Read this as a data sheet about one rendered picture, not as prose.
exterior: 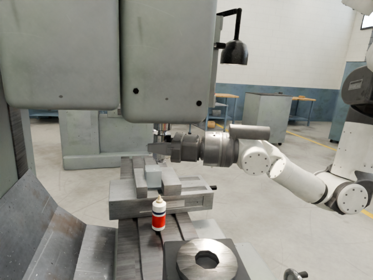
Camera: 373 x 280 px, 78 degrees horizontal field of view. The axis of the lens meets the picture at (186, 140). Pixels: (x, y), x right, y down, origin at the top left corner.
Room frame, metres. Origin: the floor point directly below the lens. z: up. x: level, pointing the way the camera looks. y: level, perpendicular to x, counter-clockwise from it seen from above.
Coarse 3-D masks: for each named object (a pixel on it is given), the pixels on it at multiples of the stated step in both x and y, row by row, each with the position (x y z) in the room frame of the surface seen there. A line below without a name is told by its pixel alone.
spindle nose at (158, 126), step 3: (153, 123) 0.56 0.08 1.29; (156, 123) 0.55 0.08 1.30; (159, 123) 0.55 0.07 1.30; (162, 123) 0.55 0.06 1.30; (165, 123) 0.55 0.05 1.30; (168, 123) 0.56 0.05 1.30; (171, 123) 0.57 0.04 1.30; (153, 126) 0.56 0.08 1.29; (156, 126) 0.55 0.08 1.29; (159, 126) 0.55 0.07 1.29; (162, 126) 0.55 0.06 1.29; (165, 126) 0.55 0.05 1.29; (168, 126) 0.56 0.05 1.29; (171, 126) 0.57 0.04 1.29; (156, 129) 0.55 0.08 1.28; (159, 129) 0.55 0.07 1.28; (162, 129) 0.55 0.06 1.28; (165, 129) 0.55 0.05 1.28; (168, 129) 0.56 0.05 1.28
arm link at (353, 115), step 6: (354, 108) 0.61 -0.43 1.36; (360, 108) 0.61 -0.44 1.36; (366, 108) 0.59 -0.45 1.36; (372, 108) 0.59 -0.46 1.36; (348, 114) 0.61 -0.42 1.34; (354, 114) 0.59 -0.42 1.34; (360, 114) 0.58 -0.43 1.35; (366, 114) 0.58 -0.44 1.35; (372, 114) 0.59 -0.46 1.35; (348, 120) 0.60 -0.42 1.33; (354, 120) 0.59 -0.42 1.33; (360, 120) 0.57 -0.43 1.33; (366, 120) 0.57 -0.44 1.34; (372, 120) 0.56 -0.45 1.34
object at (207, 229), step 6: (192, 222) 0.76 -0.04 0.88; (198, 222) 0.76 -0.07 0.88; (204, 222) 0.76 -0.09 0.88; (210, 222) 0.77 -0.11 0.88; (216, 222) 0.77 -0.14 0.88; (198, 228) 0.73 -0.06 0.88; (204, 228) 0.73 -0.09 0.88; (210, 228) 0.73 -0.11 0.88; (216, 228) 0.73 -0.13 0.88; (198, 234) 0.69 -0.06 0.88; (204, 234) 0.69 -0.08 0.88; (210, 234) 0.70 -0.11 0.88; (216, 234) 0.70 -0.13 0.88; (222, 234) 0.70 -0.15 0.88; (114, 246) 0.61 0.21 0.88; (114, 252) 0.59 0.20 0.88; (114, 258) 0.56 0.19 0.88; (114, 264) 0.54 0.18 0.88; (114, 270) 0.52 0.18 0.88; (114, 276) 0.50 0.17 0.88
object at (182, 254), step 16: (192, 240) 0.32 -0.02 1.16; (208, 240) 0.32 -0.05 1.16; (224, 240) 0.34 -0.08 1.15; (176, 256) 0.30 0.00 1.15; (192, 256) 0.28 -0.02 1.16; (208, 256) 0.30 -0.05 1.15; (224, 256) 0.29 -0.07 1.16; (176, 272) 0.27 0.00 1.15; (192, 272) 0.25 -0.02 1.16; (208, 272) 0.26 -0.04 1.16; (224, 272) 0.26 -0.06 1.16; (240, 272) 0.27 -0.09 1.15
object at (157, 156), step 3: (153, 138) 0.56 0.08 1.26; (156, 138) 0.55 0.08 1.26; (153, 141) 0.56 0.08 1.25; (156, 141) 0.55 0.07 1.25; (159, 141) 0.55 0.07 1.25; (162, 141) 0.55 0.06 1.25; (165, 141) 0.55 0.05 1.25; (168, 141) 0.56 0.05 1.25; (153, 153) 0.56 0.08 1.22; (156, 153) 0.55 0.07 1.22; (153, 156) 0.56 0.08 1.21; (156, 156) 0.55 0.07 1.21; (159, 156) 0.55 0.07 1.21; (162, 156) 0.55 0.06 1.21; (165, 156) 0.56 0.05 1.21; (168, 156) 0.56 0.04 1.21; (159, 159) 0.55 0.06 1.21; (162, 159) 0.55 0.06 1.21; (165, 159) 0.56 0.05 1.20
